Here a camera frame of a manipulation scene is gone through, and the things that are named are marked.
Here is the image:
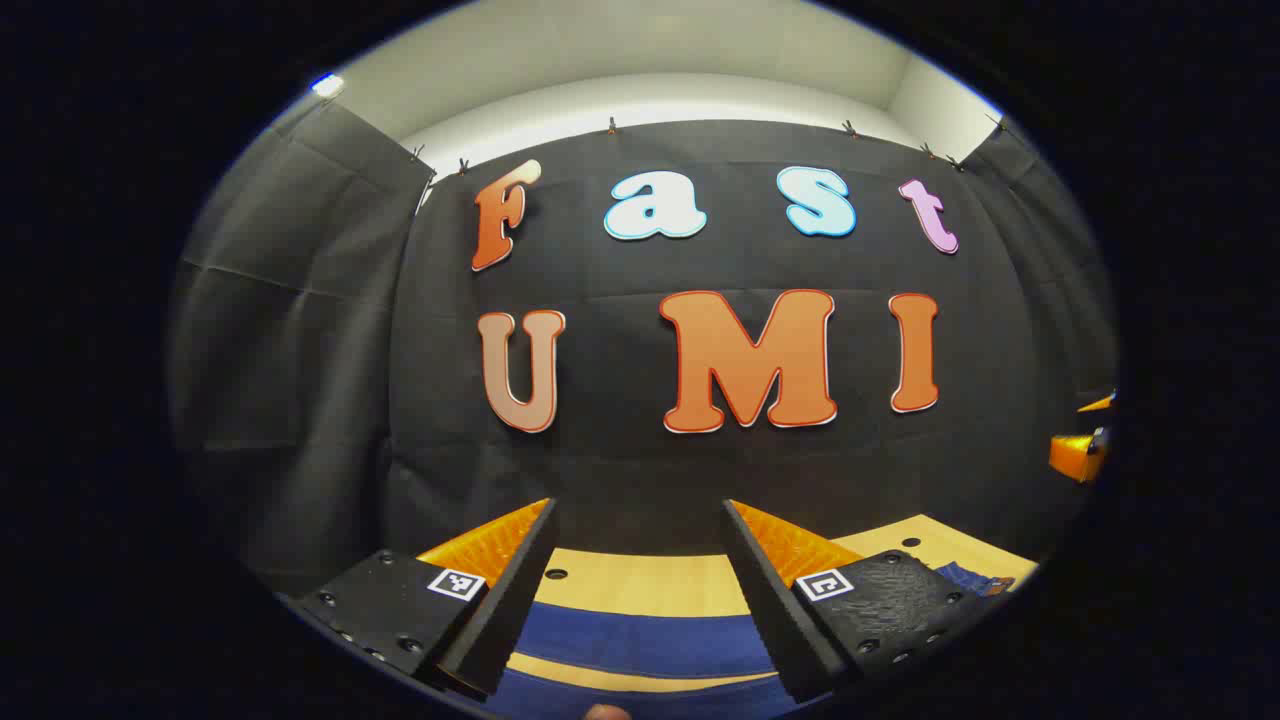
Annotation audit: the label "blue jeans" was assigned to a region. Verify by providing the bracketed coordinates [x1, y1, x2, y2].
[490, 560, 1017, 720]

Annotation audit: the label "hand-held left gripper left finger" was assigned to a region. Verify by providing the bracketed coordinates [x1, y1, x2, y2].
[285, 497, 561, 701]

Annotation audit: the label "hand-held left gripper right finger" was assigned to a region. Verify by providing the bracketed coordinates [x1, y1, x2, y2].
[722, 498, 991, 706]

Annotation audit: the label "black backdrop cloth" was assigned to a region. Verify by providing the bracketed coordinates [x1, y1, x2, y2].
[165, 100, 1119, 601]

